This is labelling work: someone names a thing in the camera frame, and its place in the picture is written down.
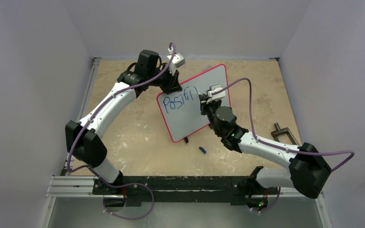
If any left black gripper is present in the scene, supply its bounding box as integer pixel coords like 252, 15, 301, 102
148, 64, 182, 96

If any red framed whiteboard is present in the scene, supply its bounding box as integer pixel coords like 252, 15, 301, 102
156, 64, 229, 143

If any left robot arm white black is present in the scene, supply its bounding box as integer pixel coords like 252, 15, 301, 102
65, 47, 185, 194

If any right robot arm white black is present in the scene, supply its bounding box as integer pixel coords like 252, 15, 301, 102
199, 94, 332, 199

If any dark metal clamp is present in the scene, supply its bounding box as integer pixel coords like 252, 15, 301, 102
271, 123, 299, 145

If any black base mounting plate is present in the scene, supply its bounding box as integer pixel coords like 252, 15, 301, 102
92, 174, 278, 207

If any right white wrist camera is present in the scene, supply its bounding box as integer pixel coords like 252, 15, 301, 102
206, 84, 226, 104

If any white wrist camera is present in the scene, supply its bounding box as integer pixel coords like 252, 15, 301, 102
167, 48, 186, 75
206, 84, 226, 104

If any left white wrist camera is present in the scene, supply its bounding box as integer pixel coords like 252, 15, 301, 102
167, 48, 186, 75

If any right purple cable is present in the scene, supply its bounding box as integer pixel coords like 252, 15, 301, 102
212, 78, 355, 215

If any purple cable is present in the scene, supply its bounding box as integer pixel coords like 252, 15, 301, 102
212, 78, 355, 215
67, 41, 176, 221

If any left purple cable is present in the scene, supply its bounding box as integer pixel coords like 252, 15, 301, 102
67, 41, 176, 221

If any aluminium frame rail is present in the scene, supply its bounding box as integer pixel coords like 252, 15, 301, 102
37, 57, 102, 228

